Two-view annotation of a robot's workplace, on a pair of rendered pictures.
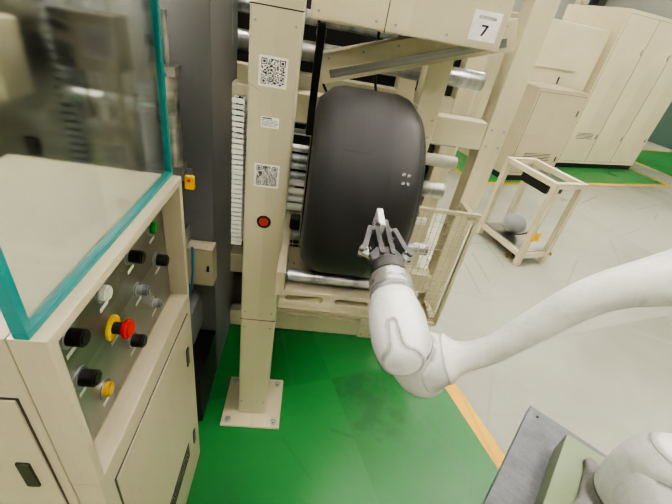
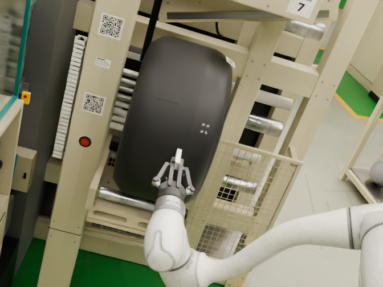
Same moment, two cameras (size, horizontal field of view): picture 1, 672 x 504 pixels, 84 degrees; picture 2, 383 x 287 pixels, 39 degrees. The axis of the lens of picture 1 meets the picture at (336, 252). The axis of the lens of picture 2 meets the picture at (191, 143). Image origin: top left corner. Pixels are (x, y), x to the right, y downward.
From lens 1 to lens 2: 73 cm
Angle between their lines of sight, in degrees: 3
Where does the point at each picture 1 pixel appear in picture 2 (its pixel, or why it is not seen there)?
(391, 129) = (199, 86)
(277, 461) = not seen: outside the picture
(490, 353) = (228, 269)
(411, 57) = (242, 13)
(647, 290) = (312, 233)
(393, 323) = (158, 234)
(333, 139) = (150, 88)
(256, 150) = (88, 82)
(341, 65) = (178, 10)
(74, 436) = not seen: outside the picture
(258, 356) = (59, 269)
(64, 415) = not seen: outside the picture
